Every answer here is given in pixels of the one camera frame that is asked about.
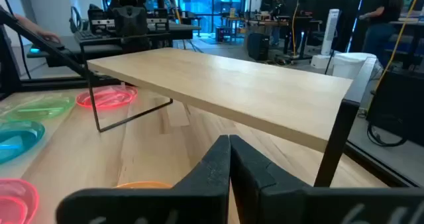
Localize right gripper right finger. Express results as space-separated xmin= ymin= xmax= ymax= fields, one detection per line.
xmin=229 ymin=134 xmax=424 ymax=224

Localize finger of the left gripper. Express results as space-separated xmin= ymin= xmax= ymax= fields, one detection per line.
xmin=131 ymin=7 xmax=149 ymax=36
xmin=112 ymin=7 xmax=132 ymax=36

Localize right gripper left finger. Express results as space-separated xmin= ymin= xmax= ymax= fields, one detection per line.
xmin=55 ymin=134 xmax=231 ymax=224

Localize orange transparent plastic plate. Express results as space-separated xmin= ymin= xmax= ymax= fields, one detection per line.
xmin=115 ymin=180 xmax=174 ymax=190

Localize pink transparent plastic plate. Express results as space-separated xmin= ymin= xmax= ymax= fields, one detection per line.
xmin=0 ymin=178 xmax=40 ymax=224
xmin=75 ymin=84 xmax=138 ymax=111

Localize green transparent plastic plate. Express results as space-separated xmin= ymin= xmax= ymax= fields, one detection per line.
xmin=0 ymin=93 xmax=76 ymax=123

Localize blue transparent plastic plate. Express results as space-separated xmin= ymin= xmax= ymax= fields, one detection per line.
xmin=0 ymin=119 xmax=46 ymax=165

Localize person's forearm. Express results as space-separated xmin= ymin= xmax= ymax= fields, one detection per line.
xmin=13 ymin=13 xmax=50 ymax=41

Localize black keyboard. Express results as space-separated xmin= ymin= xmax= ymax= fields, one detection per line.
xmin=73 ymin=30 xmax=102 ymax=42

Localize dark grey side table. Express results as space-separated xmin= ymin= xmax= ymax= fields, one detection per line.
xmin=145 ymin=22 xmax=202 ymax=49

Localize person's hand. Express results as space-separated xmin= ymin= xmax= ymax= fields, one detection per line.
xmin=38 ymin=30 xmax=62 ymax=44

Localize large glass window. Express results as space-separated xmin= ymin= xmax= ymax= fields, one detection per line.
xmin=177 ymin=0 xmax=248 ymax=34

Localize wooden tray board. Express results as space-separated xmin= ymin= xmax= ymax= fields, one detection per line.
xmin=79 ymin=33 xmax=378 ymax=188

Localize black computer tower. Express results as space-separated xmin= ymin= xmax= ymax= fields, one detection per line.
xmin=246 ymin=32 xmax=271 ymax=62

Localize person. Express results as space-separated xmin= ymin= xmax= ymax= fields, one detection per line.
xmin=270 ymin=0 xmax=286 ymax=48
xmin=359 ymin=0 xmax=405 ymax=68

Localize black work table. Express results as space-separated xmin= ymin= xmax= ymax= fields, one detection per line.
xmin=248 ymin=15 xmax=324 ymax=61

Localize white plastic bin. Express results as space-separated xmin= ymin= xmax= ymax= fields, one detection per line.
xmin=332 ymin=52 xmax=382 ymax=82

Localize black equipment case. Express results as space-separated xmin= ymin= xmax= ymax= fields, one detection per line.
xmin=366 ymin=70 xmax=424 ymax=148

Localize white tower fan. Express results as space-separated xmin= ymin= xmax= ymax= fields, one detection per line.
xmin=310 ymin=8 xmax=341 ymax=70

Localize black partition curtain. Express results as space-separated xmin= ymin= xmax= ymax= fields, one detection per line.
xmin=314 ymin=0 xmax=365 ymax=52

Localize coiled black cable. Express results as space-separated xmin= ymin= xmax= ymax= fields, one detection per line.
xmin=366 ymin=121 xmax=409 ymax=148

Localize yellow hanging cable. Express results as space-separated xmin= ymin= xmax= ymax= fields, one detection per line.
xmin=290 ymin=0 xmax=299 ymax=58
xmin=374 ymin=0 xmax=424 ymax=94

